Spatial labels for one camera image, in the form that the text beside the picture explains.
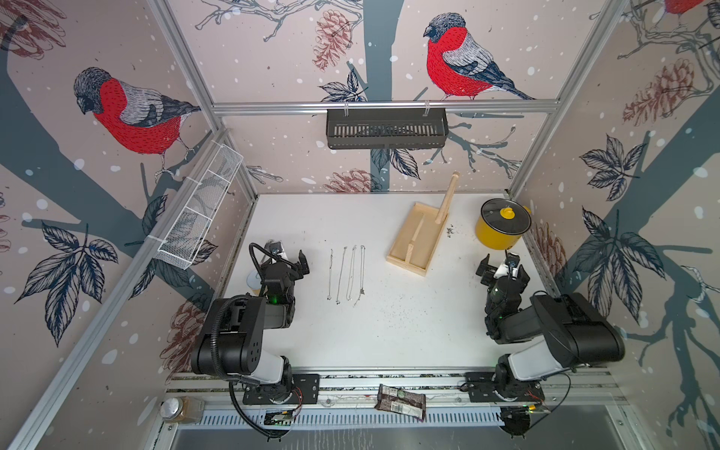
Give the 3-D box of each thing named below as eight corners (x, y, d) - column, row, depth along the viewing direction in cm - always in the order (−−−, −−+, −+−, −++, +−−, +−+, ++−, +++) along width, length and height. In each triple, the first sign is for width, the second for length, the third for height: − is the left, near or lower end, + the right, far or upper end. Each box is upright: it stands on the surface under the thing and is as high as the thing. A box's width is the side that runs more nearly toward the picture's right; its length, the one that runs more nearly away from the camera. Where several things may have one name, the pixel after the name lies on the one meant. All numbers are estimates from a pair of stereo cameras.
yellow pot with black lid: (477, 251, 104) (490, 229, 94) (467, 219, 115) (477, 196, 104) (520, 251, 104) (537, 229, 94) (506, 219, 115) (520, 195, 104)
